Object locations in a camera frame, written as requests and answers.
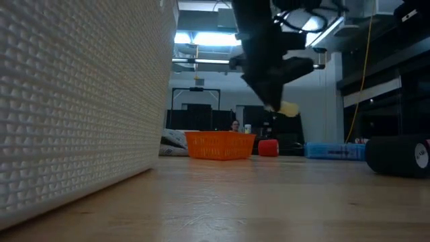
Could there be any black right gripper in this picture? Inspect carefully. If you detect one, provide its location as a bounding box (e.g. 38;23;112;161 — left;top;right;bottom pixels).
229;0;316;112

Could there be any yellow medical item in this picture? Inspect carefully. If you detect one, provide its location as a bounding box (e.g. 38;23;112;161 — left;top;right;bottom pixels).
277;100;300;118

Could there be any red bandage roll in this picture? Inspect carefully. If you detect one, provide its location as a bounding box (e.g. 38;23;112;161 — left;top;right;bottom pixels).
257;138;280;157

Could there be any gray patterned cloth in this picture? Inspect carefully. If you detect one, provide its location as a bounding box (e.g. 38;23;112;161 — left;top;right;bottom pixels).
158;128;189;157

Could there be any black bandage roll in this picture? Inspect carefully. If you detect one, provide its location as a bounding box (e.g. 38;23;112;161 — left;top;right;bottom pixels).
364;134;430;179

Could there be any orange plastic basket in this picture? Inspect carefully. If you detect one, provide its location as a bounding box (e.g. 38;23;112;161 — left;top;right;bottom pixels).
183;130;257;161

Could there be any white plastic bin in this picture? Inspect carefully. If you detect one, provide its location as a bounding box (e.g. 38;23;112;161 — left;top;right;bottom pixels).
0;0;179;233

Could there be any black background cabinet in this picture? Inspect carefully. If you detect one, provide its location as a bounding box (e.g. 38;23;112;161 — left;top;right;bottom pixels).
166;103;237;132
242;105;305;149

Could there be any ceiling light strip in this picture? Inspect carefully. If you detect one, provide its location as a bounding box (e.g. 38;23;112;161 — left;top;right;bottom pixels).
171;57;326;70

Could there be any ceiling light panel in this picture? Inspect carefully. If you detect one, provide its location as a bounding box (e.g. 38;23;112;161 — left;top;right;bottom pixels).
173;30;243;47

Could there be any blue first aid kit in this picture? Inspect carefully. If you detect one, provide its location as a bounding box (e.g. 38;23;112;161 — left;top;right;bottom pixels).
304;141;367;161

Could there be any black background station frame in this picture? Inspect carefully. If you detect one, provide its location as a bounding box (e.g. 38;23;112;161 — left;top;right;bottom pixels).
170;87;222;132

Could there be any yellow cable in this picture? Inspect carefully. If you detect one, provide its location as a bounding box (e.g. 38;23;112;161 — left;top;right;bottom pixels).
345;0;376;144

